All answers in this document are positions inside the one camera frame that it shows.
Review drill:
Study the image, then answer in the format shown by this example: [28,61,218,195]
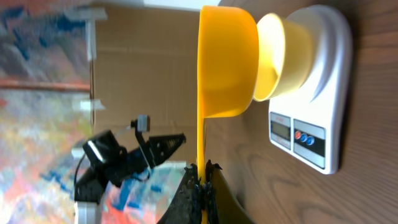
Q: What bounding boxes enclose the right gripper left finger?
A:
[157,164,203,224]

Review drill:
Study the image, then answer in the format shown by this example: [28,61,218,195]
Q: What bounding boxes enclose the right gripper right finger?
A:
[204,160,254,224]

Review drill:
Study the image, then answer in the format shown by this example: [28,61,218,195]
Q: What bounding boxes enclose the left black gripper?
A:
[127,133,186,174]

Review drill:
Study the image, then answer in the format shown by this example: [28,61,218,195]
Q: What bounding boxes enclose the yellow measuring scoop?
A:
[197,5,260,224]

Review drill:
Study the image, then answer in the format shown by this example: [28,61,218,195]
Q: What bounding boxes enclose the yellow bowl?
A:
[253,13,315,101]

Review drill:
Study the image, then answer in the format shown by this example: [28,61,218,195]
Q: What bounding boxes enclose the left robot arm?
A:
[73,130,186,224]

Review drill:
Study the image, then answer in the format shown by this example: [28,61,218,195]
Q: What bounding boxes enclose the white digital kitchen scale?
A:
[269,5,353,175]

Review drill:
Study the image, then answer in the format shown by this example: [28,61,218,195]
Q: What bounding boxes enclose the cardboard sheet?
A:
[91,4,200,163]

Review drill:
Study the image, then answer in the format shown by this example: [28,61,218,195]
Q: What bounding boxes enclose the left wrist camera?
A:
[130,114,150,133]

